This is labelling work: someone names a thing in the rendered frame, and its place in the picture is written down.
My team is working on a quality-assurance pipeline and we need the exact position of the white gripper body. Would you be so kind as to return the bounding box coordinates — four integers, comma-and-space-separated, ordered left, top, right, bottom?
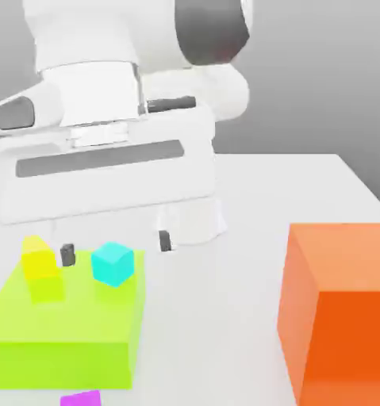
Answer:
0, 105, 217, 226

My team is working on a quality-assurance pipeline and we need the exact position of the small cyan cube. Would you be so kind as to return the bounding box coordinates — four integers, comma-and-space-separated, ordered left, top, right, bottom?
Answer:
90, 241, 136, 289

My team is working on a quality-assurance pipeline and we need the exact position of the large orange box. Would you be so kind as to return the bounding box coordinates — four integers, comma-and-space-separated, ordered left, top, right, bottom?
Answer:
276, 222, 380, 406

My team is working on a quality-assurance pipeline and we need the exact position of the small magenta cube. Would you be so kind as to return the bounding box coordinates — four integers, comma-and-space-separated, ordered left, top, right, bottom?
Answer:
59, 390, 102, 406

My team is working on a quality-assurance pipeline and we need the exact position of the small yellow cube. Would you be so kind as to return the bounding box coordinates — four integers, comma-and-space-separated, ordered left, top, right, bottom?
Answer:
20, 235, 59, 281

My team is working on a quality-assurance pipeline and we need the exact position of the large lime green box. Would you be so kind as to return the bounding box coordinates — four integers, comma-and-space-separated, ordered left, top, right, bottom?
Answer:
0, 249, 147, 391

